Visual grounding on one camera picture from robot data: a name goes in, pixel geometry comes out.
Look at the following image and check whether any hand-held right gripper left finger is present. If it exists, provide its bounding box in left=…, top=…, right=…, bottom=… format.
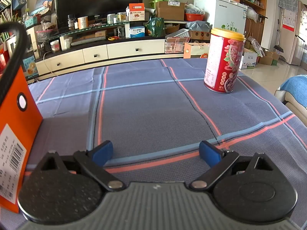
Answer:
left=35, top=140, right=125, bottom=192

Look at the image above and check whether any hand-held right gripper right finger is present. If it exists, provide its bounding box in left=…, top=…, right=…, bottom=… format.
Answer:
left=189, top=140, right=273, bottom=192

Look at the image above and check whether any orange cardboard box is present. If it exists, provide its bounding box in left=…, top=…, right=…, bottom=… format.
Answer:
left=0, top=67, right=44, bottom=214

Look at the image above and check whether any blue plaid tablecloth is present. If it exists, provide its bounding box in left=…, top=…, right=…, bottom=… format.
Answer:
left=23, top=59, right=307, bottom=230

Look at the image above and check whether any red can with yellow lid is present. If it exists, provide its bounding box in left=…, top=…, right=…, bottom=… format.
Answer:
left=204, top=28, right=246, bottom=94

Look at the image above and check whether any beige sofa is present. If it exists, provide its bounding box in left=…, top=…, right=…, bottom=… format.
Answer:
left=274, top=89, right=307, bottom=113

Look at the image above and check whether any white printed carton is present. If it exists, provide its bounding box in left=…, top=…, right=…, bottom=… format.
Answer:
left=239, top=48, right=258, bottom=70

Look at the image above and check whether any white TV cabinet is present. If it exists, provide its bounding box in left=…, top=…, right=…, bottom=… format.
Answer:
left=25, top=20, right=192, bottom=77

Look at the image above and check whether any open cardboard box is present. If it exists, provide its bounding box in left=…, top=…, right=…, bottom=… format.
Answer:
left=259, top=50, right=280, bottom=66

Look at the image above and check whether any blue box with orange print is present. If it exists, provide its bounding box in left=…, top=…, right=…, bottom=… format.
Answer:
left=22, top=55, right=39, bottom=77

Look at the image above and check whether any blue and white carton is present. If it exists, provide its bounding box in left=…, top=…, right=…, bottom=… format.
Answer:
left=130, top=26, right=145, bottom=38

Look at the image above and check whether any broom with dustpan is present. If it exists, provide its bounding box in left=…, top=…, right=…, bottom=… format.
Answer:
left=273, top=19, right=284, bottom=53

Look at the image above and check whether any pink plastic basket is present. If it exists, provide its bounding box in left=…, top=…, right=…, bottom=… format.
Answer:
left=36, top=30, right=53, bottom=43

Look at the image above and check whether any white canister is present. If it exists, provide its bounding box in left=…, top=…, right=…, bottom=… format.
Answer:
left=78, top=16, right=89, bottom=30

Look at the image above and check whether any green snack bag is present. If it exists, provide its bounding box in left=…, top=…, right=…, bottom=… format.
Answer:
left=145, top=17, right=165, bottom=38

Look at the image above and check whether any red plastic basin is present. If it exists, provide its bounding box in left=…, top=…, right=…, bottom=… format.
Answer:
left=185, top=13, right=205, bottom=21

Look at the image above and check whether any small white fridge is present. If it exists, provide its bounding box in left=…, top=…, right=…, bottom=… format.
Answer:
left=193, top=0, right=248, bottom=38

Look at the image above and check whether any orange and white carton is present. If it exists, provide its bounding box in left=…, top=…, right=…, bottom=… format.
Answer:
left=129, top=3, right=146, bottom=21

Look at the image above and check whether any brown cardboard box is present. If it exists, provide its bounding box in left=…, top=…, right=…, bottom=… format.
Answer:
left=156, top=1, right=186, bottom=21

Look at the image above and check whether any teal plastic basket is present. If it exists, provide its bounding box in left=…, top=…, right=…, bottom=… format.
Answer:
left=24, top=17, right=39, bottom=28

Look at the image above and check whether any black television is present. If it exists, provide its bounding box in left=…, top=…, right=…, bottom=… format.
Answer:
left=55, top=0, right=144, bottom=28

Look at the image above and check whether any wooden shelf unit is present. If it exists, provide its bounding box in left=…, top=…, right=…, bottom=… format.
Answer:
left=229, top=0, right=268, bottom=33

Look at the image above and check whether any blue hanging bag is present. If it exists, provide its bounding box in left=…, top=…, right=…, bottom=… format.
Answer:
left=12, top=0, right=27, bottom=11

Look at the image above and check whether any bookshelf with books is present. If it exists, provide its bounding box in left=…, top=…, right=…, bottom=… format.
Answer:
left=0, top=0, right=15, bottom=41

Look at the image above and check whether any black cable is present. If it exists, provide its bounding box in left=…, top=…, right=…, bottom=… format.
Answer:
left=0, top=22, right=29, bottom=108

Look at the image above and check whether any red and white wall calendar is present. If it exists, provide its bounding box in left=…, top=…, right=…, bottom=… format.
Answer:
left=282, top=8, right=297, bottom=32

